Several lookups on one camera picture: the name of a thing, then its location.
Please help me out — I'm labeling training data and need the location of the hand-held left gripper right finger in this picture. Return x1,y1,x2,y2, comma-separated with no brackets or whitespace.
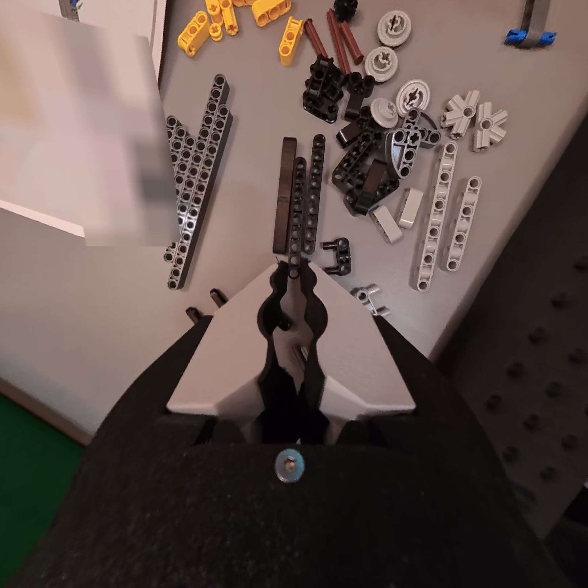
299,261,416,444

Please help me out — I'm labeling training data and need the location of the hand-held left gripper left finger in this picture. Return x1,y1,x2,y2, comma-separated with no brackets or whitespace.
166,263,288,444

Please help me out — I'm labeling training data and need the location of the long dark grey lego beam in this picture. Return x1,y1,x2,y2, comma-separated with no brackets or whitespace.
504,0,558,47

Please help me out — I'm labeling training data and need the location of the light grey lego beam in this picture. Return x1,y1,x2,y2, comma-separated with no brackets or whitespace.
410,141,459,292
440,176,483,273

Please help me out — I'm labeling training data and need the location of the pile of yellow lego pieces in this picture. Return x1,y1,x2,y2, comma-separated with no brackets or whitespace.
177,0,306,68

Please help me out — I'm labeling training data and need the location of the black perforated panel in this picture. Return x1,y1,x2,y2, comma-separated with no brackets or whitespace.
429,124,588,540

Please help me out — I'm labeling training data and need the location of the stack of dark grey beams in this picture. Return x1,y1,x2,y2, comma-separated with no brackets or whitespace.
164,73,234,291

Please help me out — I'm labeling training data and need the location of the pile of black grey parts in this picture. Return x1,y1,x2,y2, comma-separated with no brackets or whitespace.
301,0,508,318

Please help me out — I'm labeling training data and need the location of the green plastic bin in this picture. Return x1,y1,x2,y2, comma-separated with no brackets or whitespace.
0,390,87,549

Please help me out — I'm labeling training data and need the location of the open instruction booklet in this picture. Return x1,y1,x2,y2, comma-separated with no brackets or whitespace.
0,0,168,238

